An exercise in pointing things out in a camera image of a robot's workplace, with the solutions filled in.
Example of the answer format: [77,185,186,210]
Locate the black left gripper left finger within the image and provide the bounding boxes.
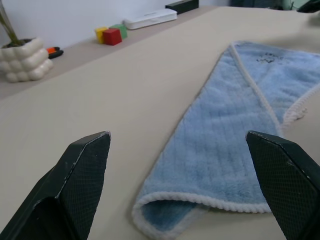
[0,130,112,240]

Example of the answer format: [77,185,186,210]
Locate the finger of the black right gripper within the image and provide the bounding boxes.
[296,0,320,13]

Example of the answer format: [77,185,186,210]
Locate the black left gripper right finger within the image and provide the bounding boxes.
[245,130,320,240]

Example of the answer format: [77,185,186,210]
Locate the light blue towel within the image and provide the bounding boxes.
[131,40,320,240]

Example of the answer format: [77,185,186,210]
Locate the dark slatted object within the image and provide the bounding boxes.
[229,0,276,8]

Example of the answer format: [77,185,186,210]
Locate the white bubble plant pot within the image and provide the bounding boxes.
[0,37,55,83]

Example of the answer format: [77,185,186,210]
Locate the orange and black pliers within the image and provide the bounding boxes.
[46,46,65,60]

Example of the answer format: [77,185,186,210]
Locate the long black box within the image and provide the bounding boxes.
[164,0,200,15]

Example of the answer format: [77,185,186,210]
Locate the yellow cube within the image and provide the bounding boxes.
[94,26,109,45]

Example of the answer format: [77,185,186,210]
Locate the red cube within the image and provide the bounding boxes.
[102,28,123,46]

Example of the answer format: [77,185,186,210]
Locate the green cube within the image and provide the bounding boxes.
[109,23,128,40]

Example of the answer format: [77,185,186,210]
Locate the green leafy plant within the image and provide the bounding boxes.
[0,0,21,48]

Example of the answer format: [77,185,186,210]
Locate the flat white box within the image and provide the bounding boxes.
[122,8,178,31]

